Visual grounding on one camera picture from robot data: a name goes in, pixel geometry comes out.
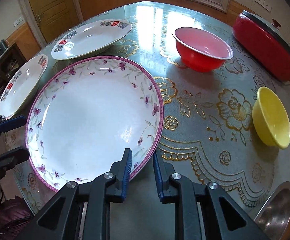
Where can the white light switch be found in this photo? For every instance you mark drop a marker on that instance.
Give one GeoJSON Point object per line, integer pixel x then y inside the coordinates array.
{"type": "Point", "coordinates": [18, 21]}

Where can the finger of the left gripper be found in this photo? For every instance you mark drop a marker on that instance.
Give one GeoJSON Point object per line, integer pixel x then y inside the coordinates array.
{"type": "Point", "coordinates": [12, 123]}
{"type": "Point", "coordinates": [10, 159]}

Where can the yellow bowl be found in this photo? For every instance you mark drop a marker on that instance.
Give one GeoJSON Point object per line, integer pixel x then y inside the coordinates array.
{"type": "Point", "coordinates": [270, 119]}

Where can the wooden door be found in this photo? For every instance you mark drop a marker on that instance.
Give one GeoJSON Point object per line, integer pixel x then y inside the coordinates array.
{"type": "Point", "coordinates": [54, 17]}

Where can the red electric cooking pot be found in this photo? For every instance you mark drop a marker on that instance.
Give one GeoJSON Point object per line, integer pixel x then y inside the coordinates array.
{"type": "Point", "coordinates": [264, 42]}

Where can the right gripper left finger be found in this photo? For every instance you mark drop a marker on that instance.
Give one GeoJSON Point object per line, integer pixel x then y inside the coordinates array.
{"type": "Point", "coordinates": [112, 186]}

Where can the white wall socket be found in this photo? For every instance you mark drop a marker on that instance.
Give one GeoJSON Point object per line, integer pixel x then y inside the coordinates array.
{"type": "Point", "coordinates": [265, 4]}

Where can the white plate red characters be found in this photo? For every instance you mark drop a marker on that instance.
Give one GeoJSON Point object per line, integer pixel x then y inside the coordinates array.
{"type": "Point", "coordinates": [22, 86]}

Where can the red plastic bowl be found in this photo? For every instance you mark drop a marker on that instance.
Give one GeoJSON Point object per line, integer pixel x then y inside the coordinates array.
{"type": "Point", "coordinates": [201, 50]}

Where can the large purple floral plate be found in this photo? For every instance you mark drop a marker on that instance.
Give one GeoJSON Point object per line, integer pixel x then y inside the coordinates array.
{"type": "Point", "coordinates": [87, 115]}

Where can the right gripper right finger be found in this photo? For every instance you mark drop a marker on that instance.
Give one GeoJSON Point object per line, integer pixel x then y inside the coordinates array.
{"type": "Point", "coordinates": [171, 186]}

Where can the stainless steel bowl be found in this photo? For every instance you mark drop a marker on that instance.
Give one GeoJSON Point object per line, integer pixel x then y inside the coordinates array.
{"type": "Point", "coordinates": [274, 216]}

